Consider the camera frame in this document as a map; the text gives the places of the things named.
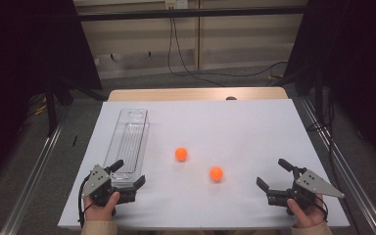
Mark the clear plastic container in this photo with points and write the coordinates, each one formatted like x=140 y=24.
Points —
x=129 y=140

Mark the silver metal rail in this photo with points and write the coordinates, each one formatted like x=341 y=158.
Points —
x=349 y=176
x=29 y=186

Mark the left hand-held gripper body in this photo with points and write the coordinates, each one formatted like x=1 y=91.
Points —
x=103 y=189

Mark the white table mat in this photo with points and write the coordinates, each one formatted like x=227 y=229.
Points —
x=241 y=137

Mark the orange ball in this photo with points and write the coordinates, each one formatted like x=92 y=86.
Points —
x=181 y=154
x=216 y=173

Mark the small black stick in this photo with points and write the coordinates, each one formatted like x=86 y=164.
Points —
x=74 y=140

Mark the person's left hand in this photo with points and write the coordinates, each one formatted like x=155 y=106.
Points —
x=101 y=212

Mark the black metal crossbar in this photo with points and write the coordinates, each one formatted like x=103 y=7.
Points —
x=192 y=13

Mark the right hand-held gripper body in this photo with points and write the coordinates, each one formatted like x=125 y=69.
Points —
x=310 y=184

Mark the white wall socket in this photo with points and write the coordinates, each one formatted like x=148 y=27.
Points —
x=176 y=4

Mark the person's right hand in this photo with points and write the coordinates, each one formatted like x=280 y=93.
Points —
x=308 y=215

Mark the small dark round object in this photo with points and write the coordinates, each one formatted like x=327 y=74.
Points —
x=231 y=98

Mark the black curtain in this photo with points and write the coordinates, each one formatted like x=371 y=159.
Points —
x=19 y=65
x=355 y=65

